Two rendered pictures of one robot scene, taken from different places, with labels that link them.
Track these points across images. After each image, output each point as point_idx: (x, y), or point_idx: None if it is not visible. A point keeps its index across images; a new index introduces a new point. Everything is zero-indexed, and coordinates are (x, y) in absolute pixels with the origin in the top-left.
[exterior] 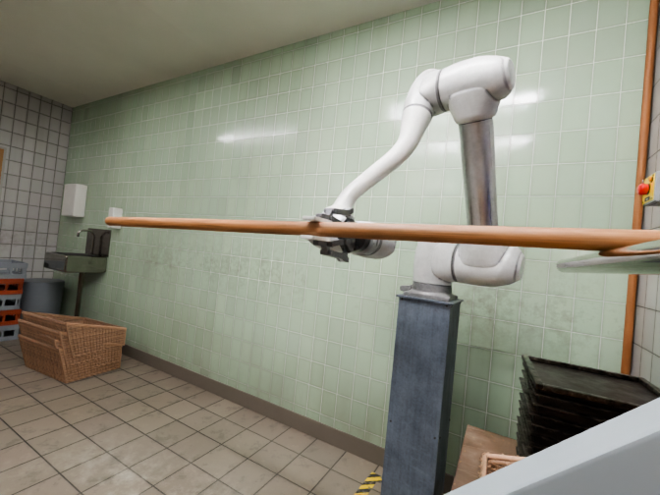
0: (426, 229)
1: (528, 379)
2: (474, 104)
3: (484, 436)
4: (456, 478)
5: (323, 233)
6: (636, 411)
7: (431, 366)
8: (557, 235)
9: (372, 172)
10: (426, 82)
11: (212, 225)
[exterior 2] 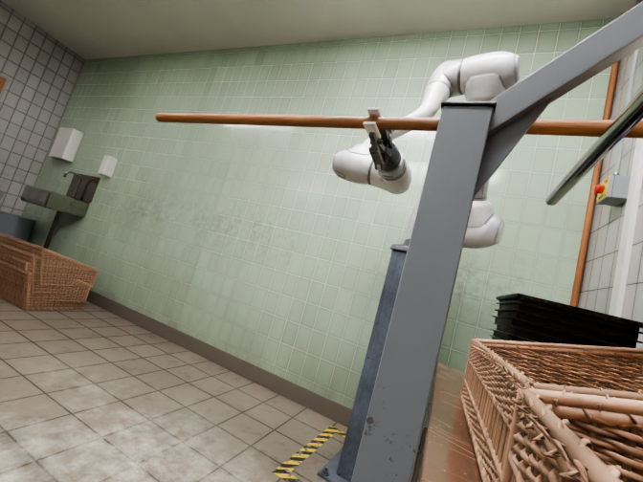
0: None
1: (506, 302)
2: (488, 87)
3: (454, 369)
4: (437, 379)
5: (382, 123)
6: None
7: None
8: (574, 121)
9: None
10: (451, 66)
11: (275, 118)
